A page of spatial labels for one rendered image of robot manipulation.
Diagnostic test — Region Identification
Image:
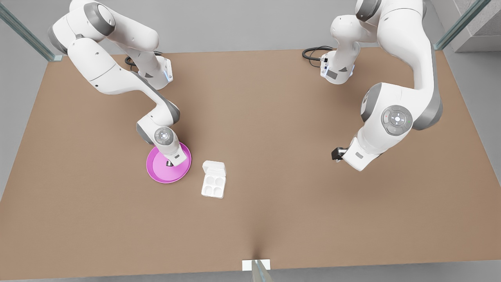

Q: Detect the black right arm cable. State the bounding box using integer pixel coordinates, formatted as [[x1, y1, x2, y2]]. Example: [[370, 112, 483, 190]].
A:
[[125, 51, 163, 67]]

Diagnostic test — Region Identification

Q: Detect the white egg box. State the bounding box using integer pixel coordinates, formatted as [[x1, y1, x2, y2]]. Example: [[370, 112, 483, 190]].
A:
[[201, 174, 227, 199]]

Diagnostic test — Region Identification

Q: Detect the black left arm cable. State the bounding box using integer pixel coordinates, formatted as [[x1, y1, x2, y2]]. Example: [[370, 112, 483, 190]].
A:
[[302, 46, 334, 68]]

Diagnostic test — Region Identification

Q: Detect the pink round plate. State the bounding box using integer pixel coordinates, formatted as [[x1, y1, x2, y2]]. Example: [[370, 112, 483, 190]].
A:
[[146, 142, 192, 184]]

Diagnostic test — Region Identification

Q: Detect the white egg box lid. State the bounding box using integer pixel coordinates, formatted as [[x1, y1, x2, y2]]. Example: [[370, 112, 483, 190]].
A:
[[202, 160, 227, 177]]

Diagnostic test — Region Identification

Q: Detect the silver frame post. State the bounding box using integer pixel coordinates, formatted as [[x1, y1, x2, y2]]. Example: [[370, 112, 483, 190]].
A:
[[0, 3, 63, 62], [242, 259, 272, 282], [434, 0, 492, 51]]

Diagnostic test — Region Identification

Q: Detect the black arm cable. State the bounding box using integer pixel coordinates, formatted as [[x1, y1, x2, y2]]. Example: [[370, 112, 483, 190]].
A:
[[125, 51, 163, 67], [302, 46, 334, 68]]

